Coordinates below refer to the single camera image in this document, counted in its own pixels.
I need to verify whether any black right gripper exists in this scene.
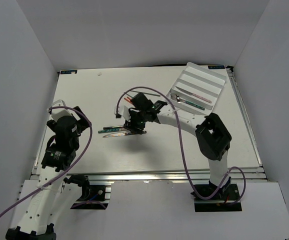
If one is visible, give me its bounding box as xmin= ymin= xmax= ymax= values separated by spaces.
xmin=124 ymin=108 xmax=148 ymax=135

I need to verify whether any knife with dark handle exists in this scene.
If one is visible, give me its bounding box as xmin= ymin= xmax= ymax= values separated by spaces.
xmin=103 ymin=132 xmax=140 ymax=138

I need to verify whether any fork with green handle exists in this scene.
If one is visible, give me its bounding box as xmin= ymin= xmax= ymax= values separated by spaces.
xmin=98 ymin=127 xmax=126 ymax=134

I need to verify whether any fork with dark handle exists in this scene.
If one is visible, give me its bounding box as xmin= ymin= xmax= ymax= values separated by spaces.
xmin=103 ymin=125 xmax=124 ymax=130

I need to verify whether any knife with pink handle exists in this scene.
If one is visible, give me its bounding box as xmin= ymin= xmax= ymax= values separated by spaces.
xmin=176 ymin=86 xmax=212 ymax=104

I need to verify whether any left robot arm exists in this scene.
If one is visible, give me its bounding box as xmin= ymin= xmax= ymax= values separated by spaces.
xmin=5 ymin=103 xmax=92 ymax=240

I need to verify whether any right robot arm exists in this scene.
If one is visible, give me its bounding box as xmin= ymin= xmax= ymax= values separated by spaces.
xmin=115 ymin=93 xmax=232 ymax=200

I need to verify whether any green chopstick far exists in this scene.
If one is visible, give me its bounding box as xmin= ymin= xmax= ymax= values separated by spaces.
xmin=132 ymin=90 xmax=161 ymax=97

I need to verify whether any white divided cutlery tray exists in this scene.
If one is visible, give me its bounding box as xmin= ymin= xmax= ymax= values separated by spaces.
xmin=166 ymin=62 xmax=227 ymax=116

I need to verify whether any blue label sticker right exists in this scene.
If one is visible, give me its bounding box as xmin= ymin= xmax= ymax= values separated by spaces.
xmin=207 ymin=65 xmax=226 ymax=70

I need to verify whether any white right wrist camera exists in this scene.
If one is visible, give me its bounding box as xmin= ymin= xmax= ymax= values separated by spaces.
xmin=114 ymin=105 xmax=131 ymax=122

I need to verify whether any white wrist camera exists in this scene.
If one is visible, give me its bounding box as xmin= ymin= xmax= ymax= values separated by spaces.
xmin=47 ymin=99 xmax=73 ymax=122
xmin=114 ymin=105 xmax=131 ymax=122

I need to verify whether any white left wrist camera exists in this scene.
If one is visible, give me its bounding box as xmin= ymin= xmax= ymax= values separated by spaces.
xmin=47 ymin=99 xmax=73 ymax=122

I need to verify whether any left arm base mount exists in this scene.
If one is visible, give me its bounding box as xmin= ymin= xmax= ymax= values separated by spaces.
xmin=64 ymin=174 xmax=108 ymax=210

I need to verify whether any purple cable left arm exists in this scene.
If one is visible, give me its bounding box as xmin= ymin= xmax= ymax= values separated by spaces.
xmin=0 ymin=106 xmax=93 ymax=240

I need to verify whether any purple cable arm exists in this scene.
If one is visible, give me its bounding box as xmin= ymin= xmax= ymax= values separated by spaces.
xmin=114 ymin=86 xmax=247 ymax=203
xmin=0 ymin=106 xmax=93 ymax=240

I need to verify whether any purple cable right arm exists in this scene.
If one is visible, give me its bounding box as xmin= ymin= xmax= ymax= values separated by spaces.
xmin=114 ymin=86 xmax=247 ymax=203

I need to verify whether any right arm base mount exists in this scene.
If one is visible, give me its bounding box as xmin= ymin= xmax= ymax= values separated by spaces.
xmin=190 ymin=183 xmax=243 ymax=213

